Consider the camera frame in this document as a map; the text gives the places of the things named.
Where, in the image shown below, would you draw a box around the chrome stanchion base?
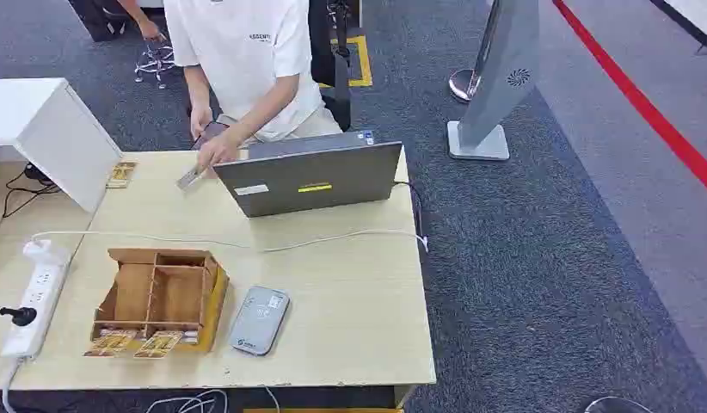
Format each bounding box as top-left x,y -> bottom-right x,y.
447,67 -> 483,104

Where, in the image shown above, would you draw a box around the round chrome base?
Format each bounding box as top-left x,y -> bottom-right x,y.
582,395 -> 655,413

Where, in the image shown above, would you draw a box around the person in white shirt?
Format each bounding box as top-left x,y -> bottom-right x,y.
162,0 -> 344,172

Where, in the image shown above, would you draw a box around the white plug adapter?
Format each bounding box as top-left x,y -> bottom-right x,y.
22,238 -> 71,268

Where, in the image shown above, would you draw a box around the person in dark clothing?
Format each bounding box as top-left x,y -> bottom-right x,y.
68,0 -> 169,44

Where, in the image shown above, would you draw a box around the grey standing kiosk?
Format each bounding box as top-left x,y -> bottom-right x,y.
446,0 -> 542,163

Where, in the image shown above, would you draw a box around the black office chair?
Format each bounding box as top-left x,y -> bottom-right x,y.
307,0 -> 355,133

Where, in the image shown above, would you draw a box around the black cable bundle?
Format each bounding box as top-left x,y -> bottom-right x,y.
1,163 -> 62,220

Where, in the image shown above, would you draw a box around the black laptop cable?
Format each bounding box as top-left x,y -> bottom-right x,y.
393,180 -> 427,241

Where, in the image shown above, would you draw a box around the wooden card box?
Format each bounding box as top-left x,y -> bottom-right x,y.
90,247 -> 230,354

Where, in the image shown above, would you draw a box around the dark phone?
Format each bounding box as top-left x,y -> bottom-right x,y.
190,120 -> 230,151

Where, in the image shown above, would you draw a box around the pale wooden desk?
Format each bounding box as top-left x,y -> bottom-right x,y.
0,149 -> 438,410

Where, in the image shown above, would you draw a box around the long white cable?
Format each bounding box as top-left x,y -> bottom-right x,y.
30,229 -> 430,254

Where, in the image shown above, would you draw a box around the grey laptop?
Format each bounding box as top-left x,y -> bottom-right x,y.
212,129 -> 403,219

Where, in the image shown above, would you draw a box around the brown printed card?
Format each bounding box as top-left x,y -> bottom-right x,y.
132,330 -> 185,361
83,329 -> 140,359
106,161 -> 138,190

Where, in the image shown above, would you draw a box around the chrome chair base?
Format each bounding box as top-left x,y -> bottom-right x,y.
133,44 -> 177,90

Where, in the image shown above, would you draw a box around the person's right hand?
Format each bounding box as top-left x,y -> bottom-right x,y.
189,104 -> 215,141

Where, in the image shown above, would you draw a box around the white platform with dark edge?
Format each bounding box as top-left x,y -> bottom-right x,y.
649,0 -> 707,48

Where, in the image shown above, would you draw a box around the black plug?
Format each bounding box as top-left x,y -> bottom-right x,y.
0,305 -> 39,329

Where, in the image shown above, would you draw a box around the person's left hand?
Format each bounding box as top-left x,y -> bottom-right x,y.
194,133 -> 242,179

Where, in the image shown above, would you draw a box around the grey card reader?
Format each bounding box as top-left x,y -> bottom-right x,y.
228,285 -> 292,357

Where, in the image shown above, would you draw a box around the white power strip cable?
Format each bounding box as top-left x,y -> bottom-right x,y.
0,356 -> 23,413

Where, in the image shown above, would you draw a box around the grey card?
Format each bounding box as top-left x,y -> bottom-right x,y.
175,165 -> 207,192

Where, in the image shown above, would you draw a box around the white power strip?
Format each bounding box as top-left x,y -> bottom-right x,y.
0,259 -> 70,361

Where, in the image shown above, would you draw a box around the loose white cables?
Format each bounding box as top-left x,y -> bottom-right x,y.
144,388 -> 281,413

